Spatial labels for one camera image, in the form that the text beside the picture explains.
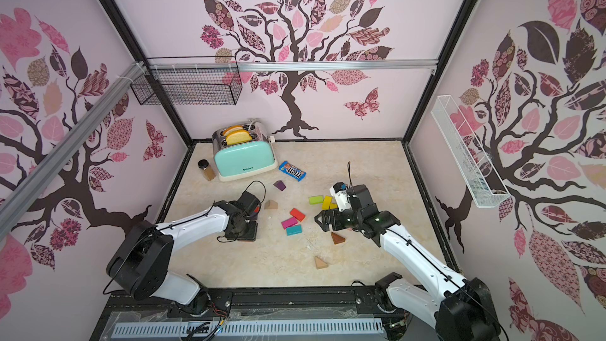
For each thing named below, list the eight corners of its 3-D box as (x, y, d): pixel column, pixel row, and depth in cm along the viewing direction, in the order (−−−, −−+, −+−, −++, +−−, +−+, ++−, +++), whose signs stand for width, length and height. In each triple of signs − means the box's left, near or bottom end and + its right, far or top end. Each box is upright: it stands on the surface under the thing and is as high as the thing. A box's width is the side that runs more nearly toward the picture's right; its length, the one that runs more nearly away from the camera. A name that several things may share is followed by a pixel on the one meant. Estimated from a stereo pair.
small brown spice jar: (209, 181, 107) (201, 168, 100) (204, 175, 110) (196, 162, 102) (217, 177, 109) (210, 163, 101) (212, 171, 111) (205, 157, 104)
